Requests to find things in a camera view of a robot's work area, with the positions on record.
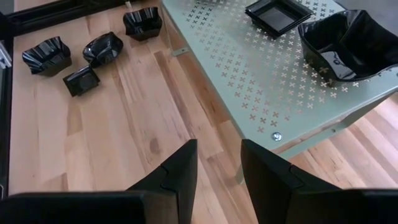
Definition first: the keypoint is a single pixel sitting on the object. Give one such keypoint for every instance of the small black square plate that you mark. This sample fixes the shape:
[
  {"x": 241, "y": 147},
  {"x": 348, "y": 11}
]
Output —
[
  {"x": 81, "y": 81},
  {"x": 276, "y": 17}
]

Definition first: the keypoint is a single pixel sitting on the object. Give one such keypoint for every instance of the silver bracket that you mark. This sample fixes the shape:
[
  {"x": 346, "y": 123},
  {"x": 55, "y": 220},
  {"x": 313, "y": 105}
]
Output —
[{"x": 3, "y": 57}]

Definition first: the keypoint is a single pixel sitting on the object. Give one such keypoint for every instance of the black rounded plate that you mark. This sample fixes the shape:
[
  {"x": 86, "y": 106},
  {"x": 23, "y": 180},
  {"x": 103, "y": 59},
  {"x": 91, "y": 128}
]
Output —
[{"x": 102, "y": 49}]

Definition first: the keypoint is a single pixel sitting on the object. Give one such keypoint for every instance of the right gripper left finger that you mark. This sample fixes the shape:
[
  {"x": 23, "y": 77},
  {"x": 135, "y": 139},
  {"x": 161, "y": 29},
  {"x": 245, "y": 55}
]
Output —
[{"x": 124, "y": 208}]

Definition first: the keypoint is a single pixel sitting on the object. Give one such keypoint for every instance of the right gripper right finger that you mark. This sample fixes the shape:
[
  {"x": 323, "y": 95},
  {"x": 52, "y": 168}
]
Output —
[{"x": 295, "y": 202}]

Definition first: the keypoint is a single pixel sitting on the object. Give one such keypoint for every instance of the mint green perforated metal shelf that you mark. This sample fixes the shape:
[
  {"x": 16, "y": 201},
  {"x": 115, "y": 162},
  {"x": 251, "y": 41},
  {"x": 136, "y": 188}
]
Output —
[{"x": 248, "y": 77}]

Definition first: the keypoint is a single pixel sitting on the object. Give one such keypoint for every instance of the black wavy square plate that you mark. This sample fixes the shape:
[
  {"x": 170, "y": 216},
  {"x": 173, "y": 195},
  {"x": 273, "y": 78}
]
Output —
[
  {"x": 46, "y": 57},
  {"x": 141, "y": 25},
  {"x": 329, "y": 62}
]

